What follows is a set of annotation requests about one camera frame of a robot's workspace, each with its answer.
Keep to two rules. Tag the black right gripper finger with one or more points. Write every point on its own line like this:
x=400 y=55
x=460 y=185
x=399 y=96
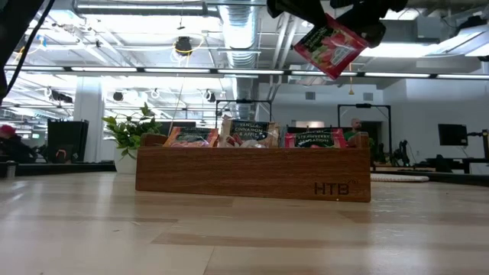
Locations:
x=363 y=28
x=298 y=9

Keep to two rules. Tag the beige tea bag packet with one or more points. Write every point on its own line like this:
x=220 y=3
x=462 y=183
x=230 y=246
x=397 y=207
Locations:
x=250 y=131

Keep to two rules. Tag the wooden three-compartment tea box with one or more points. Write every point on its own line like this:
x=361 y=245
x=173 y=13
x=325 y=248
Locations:
x=248 y=172

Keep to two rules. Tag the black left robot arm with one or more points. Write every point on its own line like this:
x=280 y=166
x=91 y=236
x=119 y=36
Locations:
x=15 y=23

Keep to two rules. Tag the yellow hanging pendant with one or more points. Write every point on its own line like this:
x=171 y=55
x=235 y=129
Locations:
x=350 y=91

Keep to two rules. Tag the person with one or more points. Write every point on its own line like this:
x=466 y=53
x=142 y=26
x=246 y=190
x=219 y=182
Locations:
x=355 y=125
x=13 y=147

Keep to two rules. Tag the green background plant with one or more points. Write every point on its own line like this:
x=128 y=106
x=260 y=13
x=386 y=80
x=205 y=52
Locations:
x=372 y=143

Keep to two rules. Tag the black hanging spot lamp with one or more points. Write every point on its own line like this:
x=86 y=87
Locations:
x=183 y=46

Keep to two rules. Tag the round woven beige trivet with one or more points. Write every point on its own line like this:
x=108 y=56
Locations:
x=399 y=177

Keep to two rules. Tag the black background table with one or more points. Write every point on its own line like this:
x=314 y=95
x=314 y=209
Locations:
x=458 y=162

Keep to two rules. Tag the green potted artificial plant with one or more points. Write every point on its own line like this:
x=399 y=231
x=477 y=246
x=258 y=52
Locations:
x=130 y=131

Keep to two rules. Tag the white pillar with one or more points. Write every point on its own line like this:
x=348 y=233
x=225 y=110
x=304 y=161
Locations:
x=88 y=114

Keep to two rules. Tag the black cabinet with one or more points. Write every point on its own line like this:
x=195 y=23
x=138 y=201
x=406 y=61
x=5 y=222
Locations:
x=67 y=139

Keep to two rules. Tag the small grey cylinder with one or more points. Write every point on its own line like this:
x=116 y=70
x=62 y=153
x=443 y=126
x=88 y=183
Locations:
x=10 y=170

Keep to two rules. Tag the silver ceiling duct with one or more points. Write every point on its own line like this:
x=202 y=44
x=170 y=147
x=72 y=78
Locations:
x=240 y=30

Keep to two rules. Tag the black background rig frame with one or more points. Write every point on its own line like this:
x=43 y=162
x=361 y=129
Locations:
x=244 y=101
x=363 y=105

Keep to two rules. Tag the black wall monitor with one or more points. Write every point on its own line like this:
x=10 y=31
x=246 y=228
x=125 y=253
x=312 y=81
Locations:
x=452 y=134

